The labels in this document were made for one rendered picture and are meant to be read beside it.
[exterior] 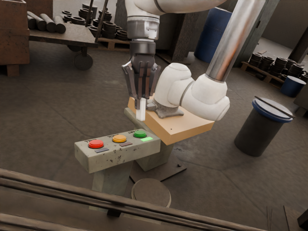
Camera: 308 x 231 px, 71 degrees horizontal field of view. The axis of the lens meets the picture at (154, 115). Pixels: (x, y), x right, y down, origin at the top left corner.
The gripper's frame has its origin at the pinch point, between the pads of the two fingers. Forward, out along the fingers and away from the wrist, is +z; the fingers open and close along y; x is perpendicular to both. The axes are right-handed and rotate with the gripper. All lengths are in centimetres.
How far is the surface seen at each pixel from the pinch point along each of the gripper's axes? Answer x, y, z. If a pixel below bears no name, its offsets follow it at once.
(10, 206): -19.3, -36.8, 6.5
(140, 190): -10.2, -6.1, 21.4
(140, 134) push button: -1.3, -0.7, 8.1
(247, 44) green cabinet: 173, 353, -40
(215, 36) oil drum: 196, 287, -49
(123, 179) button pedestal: 2.3, -4.9, 25.0
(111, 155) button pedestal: -5.3, -13.0, 10.2
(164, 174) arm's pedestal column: 37, 45, 57
